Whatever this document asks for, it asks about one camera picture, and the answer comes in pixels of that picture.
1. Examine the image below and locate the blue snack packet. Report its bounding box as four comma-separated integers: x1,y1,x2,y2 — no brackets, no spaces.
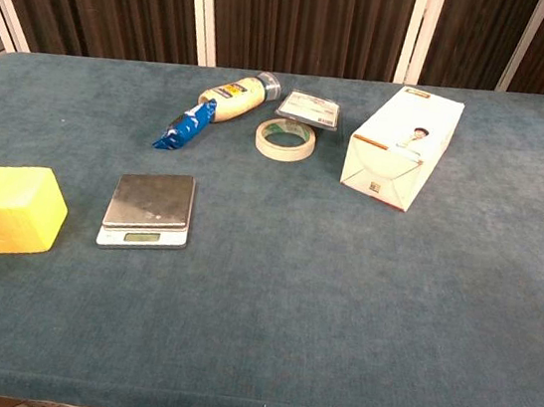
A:
151,92,220,157

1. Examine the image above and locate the beige masking tape roll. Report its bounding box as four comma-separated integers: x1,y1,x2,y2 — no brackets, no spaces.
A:
251,114,319,167

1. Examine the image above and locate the blister pack with card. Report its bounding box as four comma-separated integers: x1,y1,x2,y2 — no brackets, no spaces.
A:
272,87,344,133

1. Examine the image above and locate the cream mayonnaise squeeze bottle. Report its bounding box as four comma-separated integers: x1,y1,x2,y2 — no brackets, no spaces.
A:
195,63,285,132

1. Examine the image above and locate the white carton box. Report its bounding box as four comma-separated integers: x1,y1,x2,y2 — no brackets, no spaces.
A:
335,77,468,219

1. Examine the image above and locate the silver digital kitchen scale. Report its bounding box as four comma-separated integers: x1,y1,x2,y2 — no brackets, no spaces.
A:
94,164,198,260

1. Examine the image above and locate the yellow cube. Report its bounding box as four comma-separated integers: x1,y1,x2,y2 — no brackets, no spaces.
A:
0,160,75,264

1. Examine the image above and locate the blue table cloth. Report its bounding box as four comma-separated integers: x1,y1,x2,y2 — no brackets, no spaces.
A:
0,21,544,407

